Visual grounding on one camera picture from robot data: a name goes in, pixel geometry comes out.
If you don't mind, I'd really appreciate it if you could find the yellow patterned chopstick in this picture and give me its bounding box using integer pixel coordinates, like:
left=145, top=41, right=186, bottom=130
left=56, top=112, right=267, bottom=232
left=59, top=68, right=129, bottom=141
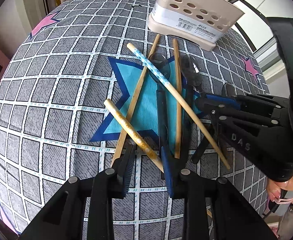
left=104, top=99, right=164, bottom=172

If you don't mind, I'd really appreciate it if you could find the shiny dark plastic spoon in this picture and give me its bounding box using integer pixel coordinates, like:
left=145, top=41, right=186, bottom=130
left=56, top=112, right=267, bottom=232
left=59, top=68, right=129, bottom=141
left=179, top=55, right=202, bottom=159

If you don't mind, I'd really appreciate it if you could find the pink utensil holder caddy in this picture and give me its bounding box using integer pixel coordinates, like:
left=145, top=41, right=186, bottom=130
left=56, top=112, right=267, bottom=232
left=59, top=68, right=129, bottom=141
left=147, top=0, right=244, bottom=51

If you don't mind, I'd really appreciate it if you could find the plain bamboo chopstick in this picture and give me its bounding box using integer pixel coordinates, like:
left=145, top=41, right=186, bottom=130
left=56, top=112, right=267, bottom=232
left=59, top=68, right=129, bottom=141
left=172, top=37, right=183, bottom=159
left=111, top=34, right=161, bottom=166

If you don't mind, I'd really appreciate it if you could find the blue patterned chopstick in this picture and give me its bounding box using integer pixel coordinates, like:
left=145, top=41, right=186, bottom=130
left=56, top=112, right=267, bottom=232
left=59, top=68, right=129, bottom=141
left=126, top=42, right=231, bottom=170

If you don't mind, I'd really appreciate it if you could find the grey checkered tablecloth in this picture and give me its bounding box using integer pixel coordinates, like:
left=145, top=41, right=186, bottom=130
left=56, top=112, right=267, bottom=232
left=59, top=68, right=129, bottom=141
left=0, top=0, right=269, bottom=239

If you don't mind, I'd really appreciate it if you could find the person right hand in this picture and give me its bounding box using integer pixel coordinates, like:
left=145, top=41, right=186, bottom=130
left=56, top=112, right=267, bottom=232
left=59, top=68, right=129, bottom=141
left=266, top=177, right=293, bottom=204

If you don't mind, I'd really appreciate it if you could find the blue tinted clear spoon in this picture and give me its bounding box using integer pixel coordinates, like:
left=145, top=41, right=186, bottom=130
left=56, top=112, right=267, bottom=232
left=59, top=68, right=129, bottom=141
left=149, top=53, right=170, bottom=154

